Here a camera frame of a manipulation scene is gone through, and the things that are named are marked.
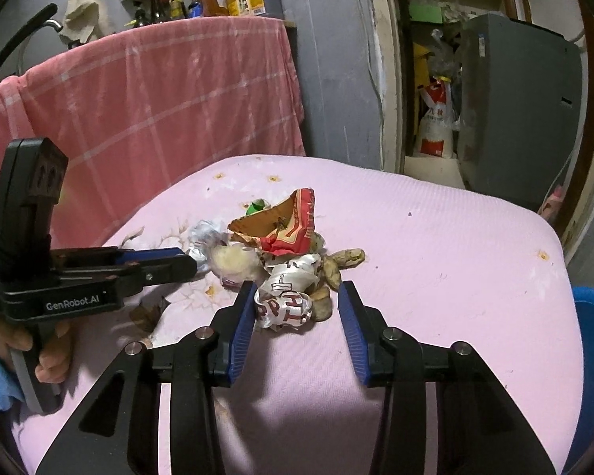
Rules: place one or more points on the red orange snack wrapper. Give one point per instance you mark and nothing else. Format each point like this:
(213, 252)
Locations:
(284, 229)

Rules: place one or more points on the brown potato piece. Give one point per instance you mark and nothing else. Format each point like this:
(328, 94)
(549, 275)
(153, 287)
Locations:
(322, 305)
(348, 258)
(331, 273)

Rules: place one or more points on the white printed wrapper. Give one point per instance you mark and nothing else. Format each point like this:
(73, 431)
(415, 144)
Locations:
(283, 300)

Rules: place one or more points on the beige hanging towel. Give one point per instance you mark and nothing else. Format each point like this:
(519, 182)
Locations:
(85, 21)

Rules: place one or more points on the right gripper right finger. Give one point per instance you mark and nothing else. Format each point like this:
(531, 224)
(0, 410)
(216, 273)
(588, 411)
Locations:
(480, 428)

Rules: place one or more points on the red white rice bag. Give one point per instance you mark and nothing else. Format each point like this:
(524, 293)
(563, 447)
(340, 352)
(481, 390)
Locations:
(436, 125)

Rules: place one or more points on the red plaid cloth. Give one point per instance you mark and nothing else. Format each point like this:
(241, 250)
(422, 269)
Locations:
(140, 110)

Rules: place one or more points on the dark sauce bottle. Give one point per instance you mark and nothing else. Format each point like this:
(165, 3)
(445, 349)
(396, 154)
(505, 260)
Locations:
(157, 12)

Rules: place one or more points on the white green wrapper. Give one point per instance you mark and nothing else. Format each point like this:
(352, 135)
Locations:
(212, 248)

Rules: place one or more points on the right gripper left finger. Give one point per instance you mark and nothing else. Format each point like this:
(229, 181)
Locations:
(114, 429)

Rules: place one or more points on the brown dry peel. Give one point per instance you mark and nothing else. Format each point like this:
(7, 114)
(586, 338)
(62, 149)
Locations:
(146, 316)

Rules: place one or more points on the pink cloth on table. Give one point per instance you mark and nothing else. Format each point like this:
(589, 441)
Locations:
(442, 264)

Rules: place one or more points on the metal wok with handle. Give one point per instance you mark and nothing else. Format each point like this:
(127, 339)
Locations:
(44, 18)

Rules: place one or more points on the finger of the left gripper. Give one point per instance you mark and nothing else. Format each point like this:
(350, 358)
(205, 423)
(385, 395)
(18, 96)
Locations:
(178, 269)
(110, 255)

